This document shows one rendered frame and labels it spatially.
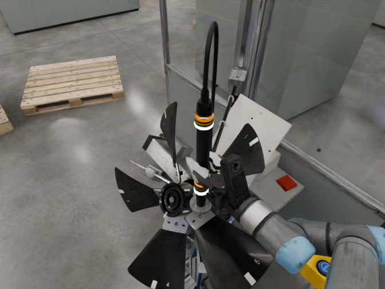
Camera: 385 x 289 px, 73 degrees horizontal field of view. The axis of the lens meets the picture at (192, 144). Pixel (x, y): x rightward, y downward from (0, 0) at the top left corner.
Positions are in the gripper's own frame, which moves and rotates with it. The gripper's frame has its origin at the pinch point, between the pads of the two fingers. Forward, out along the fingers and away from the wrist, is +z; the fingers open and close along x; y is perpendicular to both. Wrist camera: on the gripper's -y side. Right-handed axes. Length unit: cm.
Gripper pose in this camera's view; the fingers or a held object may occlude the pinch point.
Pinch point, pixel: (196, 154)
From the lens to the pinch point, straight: 70.7
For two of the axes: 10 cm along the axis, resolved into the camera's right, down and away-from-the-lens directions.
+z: -6.2, -5.6, 5.5
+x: 7.9, -4.4, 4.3
